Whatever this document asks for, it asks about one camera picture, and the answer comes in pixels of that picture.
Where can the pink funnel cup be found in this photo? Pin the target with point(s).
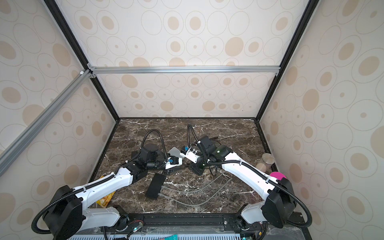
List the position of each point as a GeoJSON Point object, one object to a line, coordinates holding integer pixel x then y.
{"type": "Point", "coordinates": [279, 176]}

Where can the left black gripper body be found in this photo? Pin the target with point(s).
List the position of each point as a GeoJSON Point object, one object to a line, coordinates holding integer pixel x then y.
{"type": "Point", "coordinates": [157, 164]}

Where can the white network switch box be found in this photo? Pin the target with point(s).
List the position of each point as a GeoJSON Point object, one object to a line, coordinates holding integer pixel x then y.
{"type": "Point", "coordinates": [175, 152]}

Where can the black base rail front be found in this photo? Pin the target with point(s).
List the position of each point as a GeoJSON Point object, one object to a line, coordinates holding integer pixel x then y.
{"type": "Point", "coordinates": [227, 222]}

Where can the yellow snack bag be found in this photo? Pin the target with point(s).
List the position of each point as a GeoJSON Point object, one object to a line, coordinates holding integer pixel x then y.
{"type": "Point", "coordinates": [105, 200]}

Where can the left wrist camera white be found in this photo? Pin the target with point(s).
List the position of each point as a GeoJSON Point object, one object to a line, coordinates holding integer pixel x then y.
{"type": "Point", "coordinates": [173, 161]}

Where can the diagonal aluminium rail left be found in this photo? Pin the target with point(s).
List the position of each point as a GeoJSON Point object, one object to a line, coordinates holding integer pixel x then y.
{"type": "Point", "coordinates": [25, 138]}

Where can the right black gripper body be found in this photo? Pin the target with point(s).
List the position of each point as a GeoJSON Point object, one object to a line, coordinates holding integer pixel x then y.
{"type": "Point", "coordinates": [200, 164]}

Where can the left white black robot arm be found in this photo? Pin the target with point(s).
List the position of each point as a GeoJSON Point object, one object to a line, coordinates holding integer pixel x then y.
{"type": "Point", "coordinates": [99, 192]}

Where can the horizontal aluminium rail back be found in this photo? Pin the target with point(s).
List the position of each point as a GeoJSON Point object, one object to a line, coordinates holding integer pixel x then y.
{"type": "Point", "coordinates": [178, 70]}

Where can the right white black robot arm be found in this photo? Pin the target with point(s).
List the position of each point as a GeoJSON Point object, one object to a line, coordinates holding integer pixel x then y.
{"type": "Point", "coordinates": [279, 205]}

